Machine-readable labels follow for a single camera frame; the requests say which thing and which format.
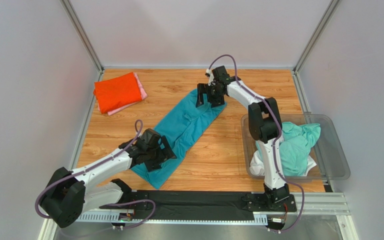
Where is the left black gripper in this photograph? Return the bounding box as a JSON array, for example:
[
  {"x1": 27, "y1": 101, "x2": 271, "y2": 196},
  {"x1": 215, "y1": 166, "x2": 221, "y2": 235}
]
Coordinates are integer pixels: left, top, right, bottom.
[{"x1": 145, "y1": 135, "x2": 177, "y2": 171}]

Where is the teal blue t-shirt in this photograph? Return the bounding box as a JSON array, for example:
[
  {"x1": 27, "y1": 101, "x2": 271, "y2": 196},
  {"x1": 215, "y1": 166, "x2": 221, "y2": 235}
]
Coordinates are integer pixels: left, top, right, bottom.
[{"x1": 131, "y1": 89, "x2": 228, "y2": 190}]

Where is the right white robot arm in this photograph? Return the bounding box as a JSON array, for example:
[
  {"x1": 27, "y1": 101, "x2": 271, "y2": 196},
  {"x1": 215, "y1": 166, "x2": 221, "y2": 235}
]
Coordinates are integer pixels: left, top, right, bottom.
[{"x1": 196, "y1": 66, "x2": 297, "y2": 212}]

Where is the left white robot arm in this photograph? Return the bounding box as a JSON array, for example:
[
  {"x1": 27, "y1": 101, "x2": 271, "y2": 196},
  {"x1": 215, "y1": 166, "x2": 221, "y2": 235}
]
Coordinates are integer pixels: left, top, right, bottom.
[{"x1": 35, "y1": 128, "x2": 177, "y2": 228}]

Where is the pink folded t-shirt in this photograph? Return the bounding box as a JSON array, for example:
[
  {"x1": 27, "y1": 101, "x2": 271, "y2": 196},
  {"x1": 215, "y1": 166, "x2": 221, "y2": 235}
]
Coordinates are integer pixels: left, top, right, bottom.
[{"x1": 107, "y1": 72, "x2": 148, "y2": 116}]

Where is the orange folded t-shirt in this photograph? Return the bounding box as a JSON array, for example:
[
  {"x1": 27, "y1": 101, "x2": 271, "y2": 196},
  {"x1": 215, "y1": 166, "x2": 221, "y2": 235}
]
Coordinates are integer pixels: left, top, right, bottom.
[{"x1": 93, "y1": 72, "x2": 143, "y2": 115}]

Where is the white t-shirt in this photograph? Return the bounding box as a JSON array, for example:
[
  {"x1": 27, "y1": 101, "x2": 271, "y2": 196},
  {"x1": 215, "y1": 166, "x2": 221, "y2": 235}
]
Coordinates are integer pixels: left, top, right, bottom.
[{"x1": 249, "y1": 151, "x2": 317, "y2": 177}]

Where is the mint green t-shirt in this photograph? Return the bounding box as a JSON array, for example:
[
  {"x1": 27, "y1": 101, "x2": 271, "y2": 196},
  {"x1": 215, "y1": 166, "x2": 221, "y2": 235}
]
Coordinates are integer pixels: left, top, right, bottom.
[{"x1": 255, "y1": 121, "x2": 322, "y2": 177}]

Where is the clear plastic bin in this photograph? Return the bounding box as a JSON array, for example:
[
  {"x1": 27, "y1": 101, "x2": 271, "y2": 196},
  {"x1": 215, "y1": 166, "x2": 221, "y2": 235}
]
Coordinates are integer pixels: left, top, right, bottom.
[{"x1": 240, "y1": 111, "x2": 351, "y2": 181}]

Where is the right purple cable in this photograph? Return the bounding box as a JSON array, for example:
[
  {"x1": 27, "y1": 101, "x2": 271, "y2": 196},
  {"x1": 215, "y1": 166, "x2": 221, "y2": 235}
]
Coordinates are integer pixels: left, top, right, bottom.
[{"x1": 205, "y1": 54, "x2": 305, "y2": 233}]

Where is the purple cable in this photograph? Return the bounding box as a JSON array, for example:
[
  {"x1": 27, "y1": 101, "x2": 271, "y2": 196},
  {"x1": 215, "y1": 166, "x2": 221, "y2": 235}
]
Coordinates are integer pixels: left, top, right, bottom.
[
  {"x1": 34, "y1": 119, "x2": 157, "y2": 231},
  {"x1": 205, "y1": 54, "x2": 305, "y2": 233}
]

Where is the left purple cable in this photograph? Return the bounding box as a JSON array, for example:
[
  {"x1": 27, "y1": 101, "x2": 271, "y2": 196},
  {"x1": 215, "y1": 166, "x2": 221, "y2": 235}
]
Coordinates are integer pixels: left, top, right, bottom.
[{"x1": 34, "y1": 119, "x2": 157, "y2": 231}]

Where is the right aluminium frame post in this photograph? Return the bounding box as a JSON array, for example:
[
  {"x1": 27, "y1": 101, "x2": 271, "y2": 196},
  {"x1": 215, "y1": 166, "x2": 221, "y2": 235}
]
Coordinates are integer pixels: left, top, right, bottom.
[{"x1": 293, "y1": 0, "x2": 342, "y2": 75}]

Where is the aluminium frame post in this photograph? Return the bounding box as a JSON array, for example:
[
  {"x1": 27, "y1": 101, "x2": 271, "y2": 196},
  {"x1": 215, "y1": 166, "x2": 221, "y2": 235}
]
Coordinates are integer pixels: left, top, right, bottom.
[
  {"x1": 293, "y1": 0, "x2": 342, "y2": 75},
  {"x1": 60, "y1": 0, "x2": 105, "y2": 74}
]

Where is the left aluminium frame post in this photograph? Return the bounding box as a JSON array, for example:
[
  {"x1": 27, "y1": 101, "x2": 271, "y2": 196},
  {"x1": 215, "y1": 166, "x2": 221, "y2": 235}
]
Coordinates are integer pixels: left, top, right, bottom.
[{"x1": 60, "y1": 0, "x2": 105, "y2": 74}]

